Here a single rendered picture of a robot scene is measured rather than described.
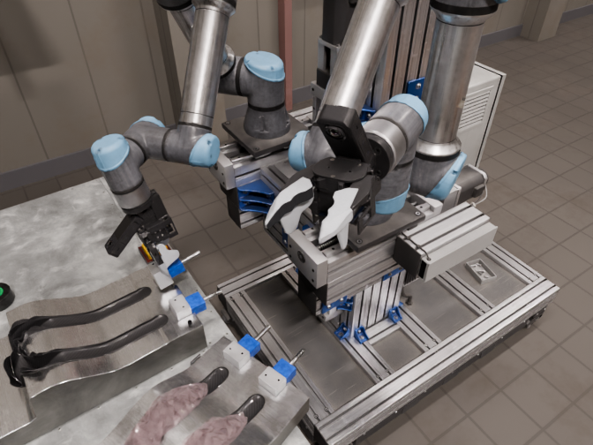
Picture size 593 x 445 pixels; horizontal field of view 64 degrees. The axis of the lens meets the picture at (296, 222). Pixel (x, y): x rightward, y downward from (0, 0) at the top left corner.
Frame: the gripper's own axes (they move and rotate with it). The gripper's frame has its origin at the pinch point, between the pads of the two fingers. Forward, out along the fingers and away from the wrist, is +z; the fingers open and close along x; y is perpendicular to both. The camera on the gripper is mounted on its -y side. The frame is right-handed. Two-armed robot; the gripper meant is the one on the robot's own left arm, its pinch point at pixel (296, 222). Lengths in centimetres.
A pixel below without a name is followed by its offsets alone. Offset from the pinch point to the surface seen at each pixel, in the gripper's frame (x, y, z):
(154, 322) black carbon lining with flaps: 52, 51, -8
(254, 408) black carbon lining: 21, 58, -4
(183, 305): 47, 48, -14
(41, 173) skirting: 269, 106, -98
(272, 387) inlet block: 19, 55, -8
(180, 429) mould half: 29, 53, 9
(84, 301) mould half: 71, 48, -4
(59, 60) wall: 247, 41, -128
